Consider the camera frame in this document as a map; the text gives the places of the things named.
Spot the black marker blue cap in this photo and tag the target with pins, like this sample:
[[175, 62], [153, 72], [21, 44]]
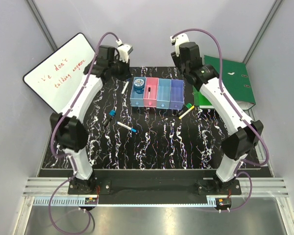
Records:
[[109, 118]]

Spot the white dry-erase board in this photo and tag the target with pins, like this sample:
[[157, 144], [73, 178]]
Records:
[[56, 79]]

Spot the yellow white marker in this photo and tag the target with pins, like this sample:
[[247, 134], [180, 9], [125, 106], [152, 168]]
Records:
[[186, 112]]

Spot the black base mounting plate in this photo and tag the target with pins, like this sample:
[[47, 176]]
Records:
[[156, 187]]

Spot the pink storage bin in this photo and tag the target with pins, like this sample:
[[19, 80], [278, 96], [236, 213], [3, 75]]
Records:
[[151, 91]]

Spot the blue round tape dispenser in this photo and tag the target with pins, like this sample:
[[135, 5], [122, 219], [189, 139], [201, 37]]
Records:
[[139, 85]]

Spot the white pen black tip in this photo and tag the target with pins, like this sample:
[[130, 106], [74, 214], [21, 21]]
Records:
[[149, 92]]

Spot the aluminium rail frame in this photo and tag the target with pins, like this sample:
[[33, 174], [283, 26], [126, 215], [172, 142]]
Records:
[[263, 208]]

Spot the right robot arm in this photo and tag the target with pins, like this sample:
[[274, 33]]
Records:
[[243, 131]]

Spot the light blue storage bin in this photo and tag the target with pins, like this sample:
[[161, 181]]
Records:
[[164, 93]]

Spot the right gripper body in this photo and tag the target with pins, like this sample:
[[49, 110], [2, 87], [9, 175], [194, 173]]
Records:
[[179, 65]]

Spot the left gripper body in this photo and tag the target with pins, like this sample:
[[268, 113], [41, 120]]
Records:
[[120, 69]]

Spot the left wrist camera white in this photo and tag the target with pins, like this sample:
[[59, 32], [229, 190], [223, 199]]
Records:
[[124, 51]]

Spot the green black highlighter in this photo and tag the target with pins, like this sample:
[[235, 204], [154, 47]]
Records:
[[184, 109]]

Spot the green lever arch binder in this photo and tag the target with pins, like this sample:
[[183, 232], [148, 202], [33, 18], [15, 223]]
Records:
[[236, 80]]

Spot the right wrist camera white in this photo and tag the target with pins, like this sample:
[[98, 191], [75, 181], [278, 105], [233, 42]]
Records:
[[177, 41]]

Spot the light blue end bin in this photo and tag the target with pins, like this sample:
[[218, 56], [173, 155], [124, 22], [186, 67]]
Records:
[[137, 100]]

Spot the black marble pattern mat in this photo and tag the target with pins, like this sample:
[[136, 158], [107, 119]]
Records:
[[162, 141]]

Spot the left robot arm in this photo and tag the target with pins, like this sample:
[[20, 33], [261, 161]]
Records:
[[69, 136]]

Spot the white marker black cap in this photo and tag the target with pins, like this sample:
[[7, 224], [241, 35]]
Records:
[[125, 87]]

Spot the purple storage bin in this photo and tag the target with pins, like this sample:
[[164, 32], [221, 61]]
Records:
[[177, 94]]

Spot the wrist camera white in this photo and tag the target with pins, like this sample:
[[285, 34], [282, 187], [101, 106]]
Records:
[[177, 41], [124, 51]]

